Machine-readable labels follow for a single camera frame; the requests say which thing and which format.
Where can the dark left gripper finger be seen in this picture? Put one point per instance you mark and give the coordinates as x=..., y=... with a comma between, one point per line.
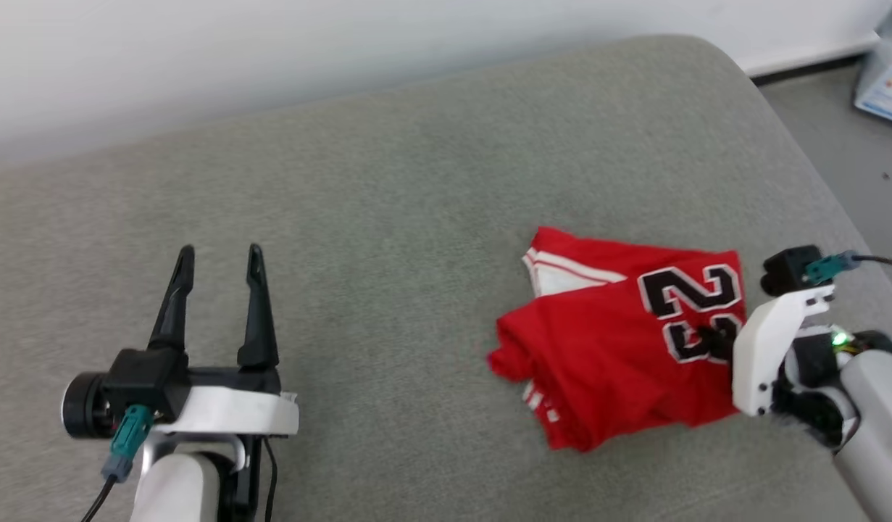
x=174, y=312
x=257, y=326

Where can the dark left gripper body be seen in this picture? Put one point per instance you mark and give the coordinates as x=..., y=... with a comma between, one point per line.
x=83, y=406

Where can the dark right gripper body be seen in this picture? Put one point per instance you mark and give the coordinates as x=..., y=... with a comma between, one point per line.
x=811, y=377

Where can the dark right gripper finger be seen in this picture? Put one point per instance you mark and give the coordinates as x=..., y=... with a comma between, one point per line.
x=719, y=342

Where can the red white basketball jersey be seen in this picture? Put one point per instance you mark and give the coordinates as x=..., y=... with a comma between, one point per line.
x=605, y=348

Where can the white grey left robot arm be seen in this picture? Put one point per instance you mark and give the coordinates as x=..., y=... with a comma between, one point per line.
x=174, y=489

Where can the white blue cardboard box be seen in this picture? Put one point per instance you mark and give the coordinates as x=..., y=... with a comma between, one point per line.
x=888, y=80

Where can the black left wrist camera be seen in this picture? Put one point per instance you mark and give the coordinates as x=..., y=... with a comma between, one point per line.
x=145, y=380

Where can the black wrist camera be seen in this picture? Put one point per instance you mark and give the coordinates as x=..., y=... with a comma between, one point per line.
x=786, y=270
x=145, y=380

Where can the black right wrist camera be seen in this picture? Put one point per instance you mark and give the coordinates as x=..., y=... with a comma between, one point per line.
x=786, y=270

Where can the white wall skirting board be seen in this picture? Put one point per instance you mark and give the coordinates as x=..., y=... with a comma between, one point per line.
x=808, y=65

